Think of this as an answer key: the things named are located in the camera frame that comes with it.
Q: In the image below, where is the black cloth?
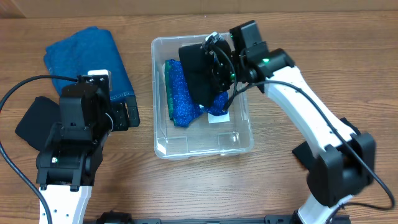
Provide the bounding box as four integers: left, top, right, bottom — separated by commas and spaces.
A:
178, 44, 216, 107
292, 117, 361, 170
15, 96, 60, 152

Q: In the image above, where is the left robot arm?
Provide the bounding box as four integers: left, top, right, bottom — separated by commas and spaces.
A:
36, 82, 114, 224

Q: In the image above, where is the blue glitter cloth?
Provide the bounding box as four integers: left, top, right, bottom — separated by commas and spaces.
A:
164, 59, 228, 128

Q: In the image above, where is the white label in container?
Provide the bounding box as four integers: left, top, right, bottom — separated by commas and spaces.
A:
208, 113, 230, 124

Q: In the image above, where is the clear plastic container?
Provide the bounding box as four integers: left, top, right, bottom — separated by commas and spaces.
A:
151, 34, 254, 160

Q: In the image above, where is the blue denim cloth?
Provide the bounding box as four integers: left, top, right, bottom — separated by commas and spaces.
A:
44, 27, 135, 103

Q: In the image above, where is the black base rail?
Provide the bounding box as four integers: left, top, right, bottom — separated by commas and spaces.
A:
83, 211, 351, 224

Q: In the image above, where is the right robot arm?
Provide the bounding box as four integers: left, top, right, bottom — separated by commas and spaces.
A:
200, 21, 376, 223

